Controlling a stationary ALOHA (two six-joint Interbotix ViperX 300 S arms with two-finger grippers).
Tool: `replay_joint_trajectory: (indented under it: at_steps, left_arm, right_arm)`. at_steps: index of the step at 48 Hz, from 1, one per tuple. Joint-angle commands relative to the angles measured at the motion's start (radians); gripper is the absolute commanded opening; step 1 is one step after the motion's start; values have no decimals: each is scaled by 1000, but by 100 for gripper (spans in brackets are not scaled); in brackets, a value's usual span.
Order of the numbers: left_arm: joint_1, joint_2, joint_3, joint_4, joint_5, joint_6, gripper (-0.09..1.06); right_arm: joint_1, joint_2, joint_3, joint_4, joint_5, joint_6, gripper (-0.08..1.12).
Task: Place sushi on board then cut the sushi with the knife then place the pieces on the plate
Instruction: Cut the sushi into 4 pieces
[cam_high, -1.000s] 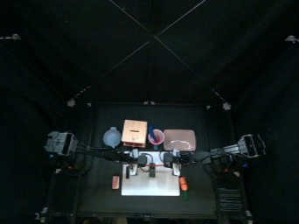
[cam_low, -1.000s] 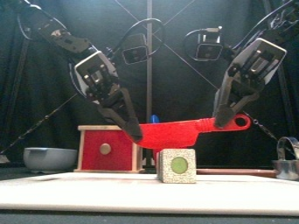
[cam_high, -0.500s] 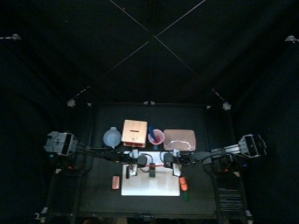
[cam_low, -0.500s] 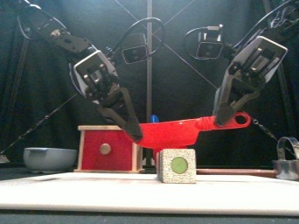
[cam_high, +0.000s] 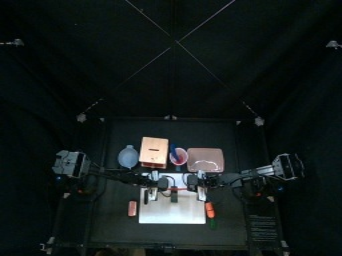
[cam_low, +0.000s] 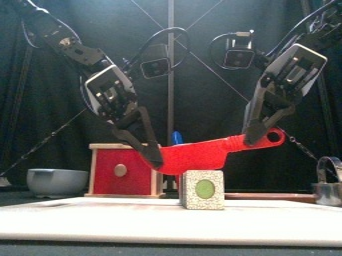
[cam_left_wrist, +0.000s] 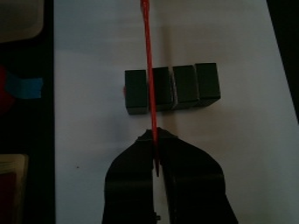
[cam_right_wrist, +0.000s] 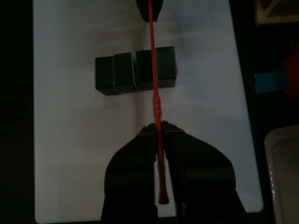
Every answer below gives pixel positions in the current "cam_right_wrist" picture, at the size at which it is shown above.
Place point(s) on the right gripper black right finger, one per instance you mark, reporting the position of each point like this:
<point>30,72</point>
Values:
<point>202,180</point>

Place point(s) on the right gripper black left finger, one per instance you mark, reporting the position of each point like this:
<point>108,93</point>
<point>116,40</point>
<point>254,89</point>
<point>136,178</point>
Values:
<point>130,175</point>

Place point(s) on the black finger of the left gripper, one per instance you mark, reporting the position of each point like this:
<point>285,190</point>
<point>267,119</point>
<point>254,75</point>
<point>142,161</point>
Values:
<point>158,8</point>
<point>142,8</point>

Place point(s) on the white plastic cutting board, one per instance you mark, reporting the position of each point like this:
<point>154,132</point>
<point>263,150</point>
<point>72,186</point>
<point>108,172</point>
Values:
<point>78,145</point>

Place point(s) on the black seaweed toy sushi piece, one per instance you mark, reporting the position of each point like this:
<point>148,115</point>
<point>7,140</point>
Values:
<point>104,75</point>
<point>166,65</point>
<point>143,70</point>

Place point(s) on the shiny grey metal container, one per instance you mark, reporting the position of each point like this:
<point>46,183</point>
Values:
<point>286,180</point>

